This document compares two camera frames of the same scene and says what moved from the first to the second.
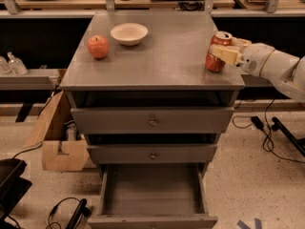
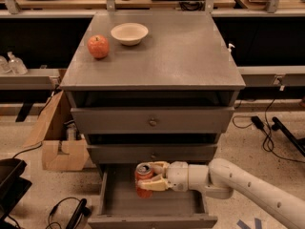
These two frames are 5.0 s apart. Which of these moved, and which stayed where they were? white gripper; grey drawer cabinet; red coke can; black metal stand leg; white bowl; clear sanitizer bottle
Moved: white gripper; red coke can
Stayed: white bowl; black metal stand leg; grey drawer cabinet; clear sanitizer bottle
